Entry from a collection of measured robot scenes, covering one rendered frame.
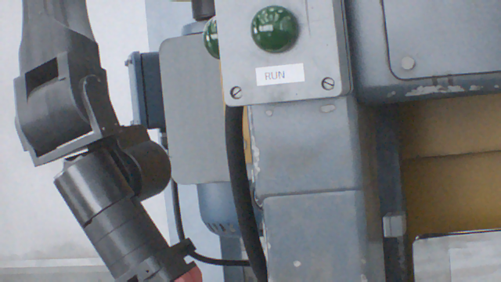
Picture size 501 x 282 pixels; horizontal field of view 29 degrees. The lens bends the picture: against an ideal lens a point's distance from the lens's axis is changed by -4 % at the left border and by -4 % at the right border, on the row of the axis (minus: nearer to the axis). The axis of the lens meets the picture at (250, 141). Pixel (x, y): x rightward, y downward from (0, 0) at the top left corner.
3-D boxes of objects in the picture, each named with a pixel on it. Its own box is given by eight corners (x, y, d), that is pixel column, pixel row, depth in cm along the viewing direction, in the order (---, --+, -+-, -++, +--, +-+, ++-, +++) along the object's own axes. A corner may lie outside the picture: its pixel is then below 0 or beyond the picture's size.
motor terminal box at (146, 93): (138, 155, 110) (127, 51, 110) (133, 151, 121) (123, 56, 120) (211, 147, 112) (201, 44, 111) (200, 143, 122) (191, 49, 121)
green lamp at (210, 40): (199, 62, 64) (194, 16, 63) (213, 62, 67) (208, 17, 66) (237, 58, 63) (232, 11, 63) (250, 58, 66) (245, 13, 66)
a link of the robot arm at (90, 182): (35, 178, 86) (77, 143, 83) (76, 164, 92) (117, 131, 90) (77, 244, 85) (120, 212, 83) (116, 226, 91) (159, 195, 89)
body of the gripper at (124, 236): (201, 253, 90) (156, 185, 91) (163, 275, 80) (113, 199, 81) (148, 288, 92) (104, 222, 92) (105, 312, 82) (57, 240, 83)
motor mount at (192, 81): (167, 187, 109) (153, 38, 108) (187, 180, 115) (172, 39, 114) (427, 166, 101) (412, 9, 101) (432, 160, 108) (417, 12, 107)
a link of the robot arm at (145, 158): (8, 112, 87) (79, 76, 84) (74, 96, 98) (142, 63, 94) (55, 236, 87) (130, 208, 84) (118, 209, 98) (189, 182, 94)
